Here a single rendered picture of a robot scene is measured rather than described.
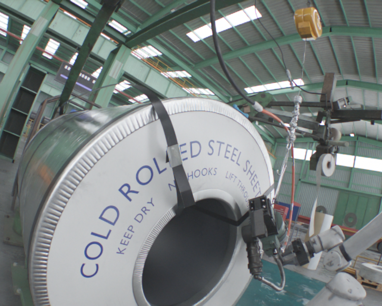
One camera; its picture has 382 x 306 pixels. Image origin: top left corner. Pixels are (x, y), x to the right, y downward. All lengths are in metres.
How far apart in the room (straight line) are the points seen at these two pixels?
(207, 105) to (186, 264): 0.82
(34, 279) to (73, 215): 0.20
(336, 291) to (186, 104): 0.62
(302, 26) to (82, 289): 1.52
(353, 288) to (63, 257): 0.64
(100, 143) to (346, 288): 0.61
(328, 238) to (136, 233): 0.87
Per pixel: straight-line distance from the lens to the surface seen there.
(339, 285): 0.50
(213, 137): 0.78
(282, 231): 1.07
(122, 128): 0.57
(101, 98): 5.48
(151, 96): 0.64
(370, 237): 1.01
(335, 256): 1.01
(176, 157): 0.61
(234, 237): 1.08
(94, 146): 0.55
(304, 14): 1.43
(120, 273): 0.71
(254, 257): 0.93
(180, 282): 1.18
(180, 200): 0.68
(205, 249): 1.20
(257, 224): 0.90
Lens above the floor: 1.04
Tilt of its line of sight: 8 degrees up
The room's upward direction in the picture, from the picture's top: 18 degrees clockwise
